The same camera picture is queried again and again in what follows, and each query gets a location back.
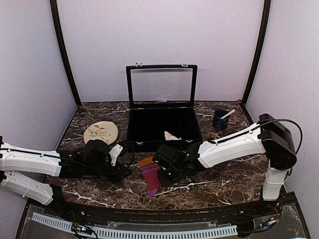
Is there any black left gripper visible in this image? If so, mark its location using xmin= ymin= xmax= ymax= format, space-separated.
xmin=84 ymin=160 xmax=132 ymax=184

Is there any maroon purple orange sock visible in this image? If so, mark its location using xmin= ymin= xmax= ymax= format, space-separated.
xmin=139 ymin=156 xmax=162 ymax=197

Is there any beige brown block sock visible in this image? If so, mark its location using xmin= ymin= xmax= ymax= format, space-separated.
xmin=164 ymin=131 xmax=181 ymax=141

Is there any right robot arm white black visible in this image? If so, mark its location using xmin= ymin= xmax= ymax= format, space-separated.
xmin=153 ymin=114 xmax=300 ymax=216

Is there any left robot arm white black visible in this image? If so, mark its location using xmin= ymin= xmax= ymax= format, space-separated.
xmin=0 ymin=139 xmax=134 ymax=217

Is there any beige round embroidered coaster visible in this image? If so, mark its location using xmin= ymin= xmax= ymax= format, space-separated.
xmin=83 ymin=121 xmax=119 ymax=145

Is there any black display case with lid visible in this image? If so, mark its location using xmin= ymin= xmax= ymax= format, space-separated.
xmin=126 ymin=64 xmax=202 ymax=152

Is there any dark blue mug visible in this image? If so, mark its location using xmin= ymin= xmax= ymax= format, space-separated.
xmin=213 ymin=109 xmax=230 ymax=130

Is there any wooden stick in mug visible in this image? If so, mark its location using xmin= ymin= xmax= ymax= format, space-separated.
xmin=221 ymin=110 xmax=236 ymax=120

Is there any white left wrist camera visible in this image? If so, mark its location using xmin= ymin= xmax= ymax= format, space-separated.
xmin=109 ymin=144 xmax=124 ymax=166

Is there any white slotted cable duct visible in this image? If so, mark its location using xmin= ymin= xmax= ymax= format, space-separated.
xmin=31 ymin=213 xmax=238 ymax=239

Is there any left black frame post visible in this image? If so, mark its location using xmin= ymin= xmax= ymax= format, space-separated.
xmin=49 ymin=0 xmax=82 ymax=107

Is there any black frame post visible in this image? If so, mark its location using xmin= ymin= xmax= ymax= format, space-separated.
xmin=241 ymin=0 xmax=272 ymax=108
xmin=49 ymin=0 xmax=82 ymax=107

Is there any right black frame post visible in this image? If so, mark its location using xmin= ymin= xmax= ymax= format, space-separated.
xmin=241 ymin=0 xmax=272 ymax=108

